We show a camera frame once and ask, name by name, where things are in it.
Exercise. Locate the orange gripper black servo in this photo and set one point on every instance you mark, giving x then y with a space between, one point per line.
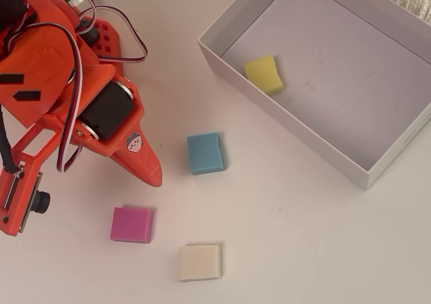
101 113

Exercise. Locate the yellow foam cuboid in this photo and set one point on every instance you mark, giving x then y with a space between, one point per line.
264 75

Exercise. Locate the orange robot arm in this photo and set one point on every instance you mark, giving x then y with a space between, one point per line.
40 54

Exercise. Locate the blue foam cuboid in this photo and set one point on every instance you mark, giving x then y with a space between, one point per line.
205 152

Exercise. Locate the pink foam cuboid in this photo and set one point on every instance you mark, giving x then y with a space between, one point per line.
131 224

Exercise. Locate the cream foam cuboid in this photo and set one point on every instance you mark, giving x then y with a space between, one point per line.
198 263

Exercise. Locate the white cardboard bin box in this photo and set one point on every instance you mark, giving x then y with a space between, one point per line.
336 81

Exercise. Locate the cartoon face sticker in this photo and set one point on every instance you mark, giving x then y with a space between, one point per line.
134 144

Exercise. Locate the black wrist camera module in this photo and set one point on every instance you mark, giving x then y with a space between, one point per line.
42 201

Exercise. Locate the orange camera mount bracket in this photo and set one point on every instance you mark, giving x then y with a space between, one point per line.
10 224

